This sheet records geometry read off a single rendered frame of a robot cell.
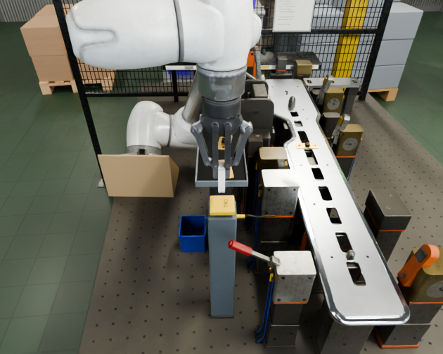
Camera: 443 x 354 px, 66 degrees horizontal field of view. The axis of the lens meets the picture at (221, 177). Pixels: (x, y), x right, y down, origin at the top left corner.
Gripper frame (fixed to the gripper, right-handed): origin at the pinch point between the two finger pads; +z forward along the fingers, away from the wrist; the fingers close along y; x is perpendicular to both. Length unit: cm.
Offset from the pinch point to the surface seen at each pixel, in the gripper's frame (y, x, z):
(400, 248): 69, 23, 54
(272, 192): 14.6, 12.3, 15.6
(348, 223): 37.0, 8.2, 24.2
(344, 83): 66, 108, 24
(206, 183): -3.8, 7.7, 8.3
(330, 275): 27.0, -9.4, 24.2
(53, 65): -185, 321, 92
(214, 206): -1.6, -0.8, 8.3
